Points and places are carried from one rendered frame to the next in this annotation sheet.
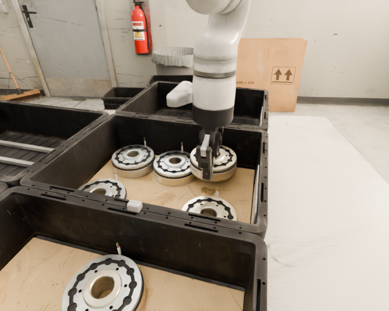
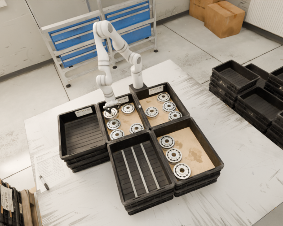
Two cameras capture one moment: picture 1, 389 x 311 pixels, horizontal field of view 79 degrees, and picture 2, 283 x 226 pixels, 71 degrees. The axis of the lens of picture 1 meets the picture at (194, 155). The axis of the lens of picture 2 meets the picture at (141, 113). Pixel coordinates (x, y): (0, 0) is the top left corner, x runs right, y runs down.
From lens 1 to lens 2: 1.44 m
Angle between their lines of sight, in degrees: 81
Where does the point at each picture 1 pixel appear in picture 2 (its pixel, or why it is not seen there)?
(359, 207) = (91, 102)
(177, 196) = (123, 120)
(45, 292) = (158, 122)
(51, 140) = (121, 178)
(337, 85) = not seen: outside the picture
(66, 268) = (152, 123)
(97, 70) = not seen: outside the picture
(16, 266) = not seen: hidden behind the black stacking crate
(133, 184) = (126, 131)
